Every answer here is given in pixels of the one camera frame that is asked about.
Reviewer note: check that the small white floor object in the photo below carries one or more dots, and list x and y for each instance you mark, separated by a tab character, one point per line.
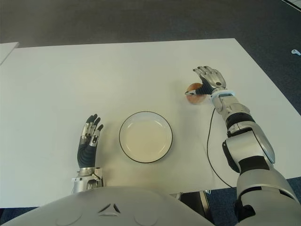
295	51

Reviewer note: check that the silver robot torso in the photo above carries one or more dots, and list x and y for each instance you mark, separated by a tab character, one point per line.
105	207

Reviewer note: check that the red yellow apple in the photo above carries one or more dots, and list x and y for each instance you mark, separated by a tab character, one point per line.
196	99

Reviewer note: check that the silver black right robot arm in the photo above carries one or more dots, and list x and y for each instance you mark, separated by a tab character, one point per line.
249	150

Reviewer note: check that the white plate with black rim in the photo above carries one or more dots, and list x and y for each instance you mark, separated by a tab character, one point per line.
145	137

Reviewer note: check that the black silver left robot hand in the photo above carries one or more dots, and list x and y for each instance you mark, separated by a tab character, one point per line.
85	155

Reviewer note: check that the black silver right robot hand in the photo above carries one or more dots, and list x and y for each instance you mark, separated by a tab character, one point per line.
214	78

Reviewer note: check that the black table frame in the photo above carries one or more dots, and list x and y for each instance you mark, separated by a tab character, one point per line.
202	200

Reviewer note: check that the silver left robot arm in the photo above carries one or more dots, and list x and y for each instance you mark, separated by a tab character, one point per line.
81	184

